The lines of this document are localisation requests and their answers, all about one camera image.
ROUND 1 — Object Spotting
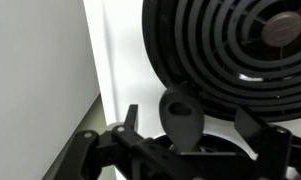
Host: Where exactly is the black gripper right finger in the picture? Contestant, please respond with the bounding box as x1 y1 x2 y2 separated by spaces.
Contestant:
234 106 301 180

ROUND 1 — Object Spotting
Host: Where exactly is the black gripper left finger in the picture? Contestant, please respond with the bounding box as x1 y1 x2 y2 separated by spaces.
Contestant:
51 104 191 180

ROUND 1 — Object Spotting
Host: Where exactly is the black frying pan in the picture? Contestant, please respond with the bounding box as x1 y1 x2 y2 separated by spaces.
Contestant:
153 84 258 161

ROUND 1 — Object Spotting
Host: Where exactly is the white electric stove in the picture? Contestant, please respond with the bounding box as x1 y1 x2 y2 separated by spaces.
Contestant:
83 0 301 180

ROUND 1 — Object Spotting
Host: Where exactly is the white refrigerator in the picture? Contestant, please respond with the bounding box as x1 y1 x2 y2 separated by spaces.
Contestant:
0 0 102 180

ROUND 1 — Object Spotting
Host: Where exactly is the black coil burner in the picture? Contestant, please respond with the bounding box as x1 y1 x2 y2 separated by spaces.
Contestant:
142 0 301 123

